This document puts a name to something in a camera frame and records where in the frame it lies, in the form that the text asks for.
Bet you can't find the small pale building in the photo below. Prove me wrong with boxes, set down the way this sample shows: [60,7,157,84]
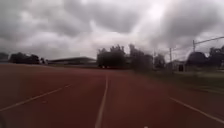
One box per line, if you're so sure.
[165,60,186,72]

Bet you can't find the low flat-roofed building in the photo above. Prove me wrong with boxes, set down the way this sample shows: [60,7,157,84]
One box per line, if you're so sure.
[47,56,98,66]

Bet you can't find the clump of dark trees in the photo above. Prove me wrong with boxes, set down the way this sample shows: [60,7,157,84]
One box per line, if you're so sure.
[96,43,167,72]

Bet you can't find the tall fence with poles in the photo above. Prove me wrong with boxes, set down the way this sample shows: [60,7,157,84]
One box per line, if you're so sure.
[151,35,224,73]

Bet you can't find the dark trees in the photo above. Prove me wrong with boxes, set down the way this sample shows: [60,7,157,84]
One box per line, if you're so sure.
[8,52,48,65]
[185,45,224,69]

